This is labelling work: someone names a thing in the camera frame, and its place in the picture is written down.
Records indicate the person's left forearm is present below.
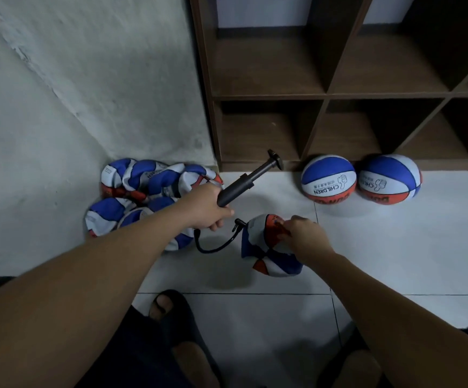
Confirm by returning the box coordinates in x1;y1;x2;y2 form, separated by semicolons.
0;207;196;388

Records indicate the person's left foot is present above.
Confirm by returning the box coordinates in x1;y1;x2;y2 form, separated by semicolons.
153;294;219;388

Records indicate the person's right forearm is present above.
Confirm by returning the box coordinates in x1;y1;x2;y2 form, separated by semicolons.
310;250;468;388

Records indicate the person's left hand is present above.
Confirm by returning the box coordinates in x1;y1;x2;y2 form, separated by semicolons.
172;183;237;236

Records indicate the black sandal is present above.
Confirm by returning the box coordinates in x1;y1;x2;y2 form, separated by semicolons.
148;288;225;388
316;325;387;388

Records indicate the black hand pump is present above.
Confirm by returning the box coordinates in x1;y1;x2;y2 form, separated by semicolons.
194;149;284;255

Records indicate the brown wooden cubby shelf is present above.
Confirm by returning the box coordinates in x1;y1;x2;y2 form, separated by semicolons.
187;0;468;174

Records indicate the person's right hand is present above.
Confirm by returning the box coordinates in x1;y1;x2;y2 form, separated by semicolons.
280;214;337;268

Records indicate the blue white red basketball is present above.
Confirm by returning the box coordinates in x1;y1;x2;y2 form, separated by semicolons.
84;196;138;239
147;162;224;199
357;153;423;206
100;157;166;203
240;213;305;278
300;154;358;205
119;195;196;253

